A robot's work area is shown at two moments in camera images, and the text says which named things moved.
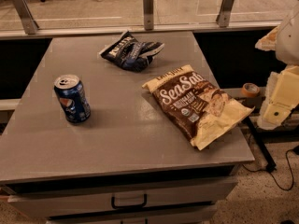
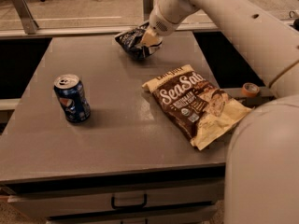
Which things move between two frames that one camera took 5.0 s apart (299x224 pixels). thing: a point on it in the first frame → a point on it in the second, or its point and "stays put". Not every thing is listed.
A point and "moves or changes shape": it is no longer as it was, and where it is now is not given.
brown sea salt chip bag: x=202 y=112 stays put
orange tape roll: x=250 y=90 stays put
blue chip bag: x=131 y=54 moves or changes shape
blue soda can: x=73 y=98 stays put
